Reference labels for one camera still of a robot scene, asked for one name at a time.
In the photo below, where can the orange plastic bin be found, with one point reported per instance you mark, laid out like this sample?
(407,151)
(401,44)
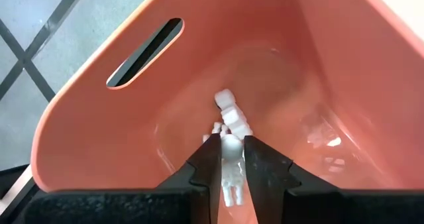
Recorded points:
(99,134)

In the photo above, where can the black aluminium table frame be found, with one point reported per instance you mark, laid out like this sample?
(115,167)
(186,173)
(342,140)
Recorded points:
(8,176)

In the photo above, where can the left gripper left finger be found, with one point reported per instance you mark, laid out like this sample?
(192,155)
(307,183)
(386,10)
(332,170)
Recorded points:
(205,171)

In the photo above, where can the white plastic skeleton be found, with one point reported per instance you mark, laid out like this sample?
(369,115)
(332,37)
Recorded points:
(232,151)
(217,128)
(233,116)

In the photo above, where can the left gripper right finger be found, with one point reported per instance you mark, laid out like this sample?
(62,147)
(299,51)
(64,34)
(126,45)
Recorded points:
(268,174)

